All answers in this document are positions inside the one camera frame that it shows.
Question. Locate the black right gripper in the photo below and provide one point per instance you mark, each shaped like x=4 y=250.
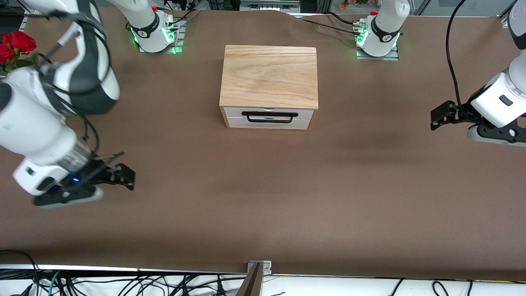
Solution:
x=95 y=172

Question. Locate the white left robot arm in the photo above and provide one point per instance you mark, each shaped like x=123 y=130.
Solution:
x=501 y=102

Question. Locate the brown table cover mat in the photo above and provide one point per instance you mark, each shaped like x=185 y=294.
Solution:
x=263 y=205

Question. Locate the red roses with green leaves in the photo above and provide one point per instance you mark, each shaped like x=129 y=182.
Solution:
x=16 y=47

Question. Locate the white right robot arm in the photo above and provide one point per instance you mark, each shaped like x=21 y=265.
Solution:
x=37 y=123

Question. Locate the grey equipment box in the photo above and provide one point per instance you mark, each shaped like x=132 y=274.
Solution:
x=269 y=5

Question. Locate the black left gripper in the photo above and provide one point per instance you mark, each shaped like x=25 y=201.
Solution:
x=463 y=114

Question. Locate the light wooden cabinet box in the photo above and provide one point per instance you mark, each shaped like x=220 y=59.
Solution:
x=269 y=76

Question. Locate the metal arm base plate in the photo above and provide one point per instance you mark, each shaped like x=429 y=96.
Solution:
x=177 y=37
x=392 y=55

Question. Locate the metal bracket with camera post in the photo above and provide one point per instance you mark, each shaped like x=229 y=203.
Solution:
x=257 y=273

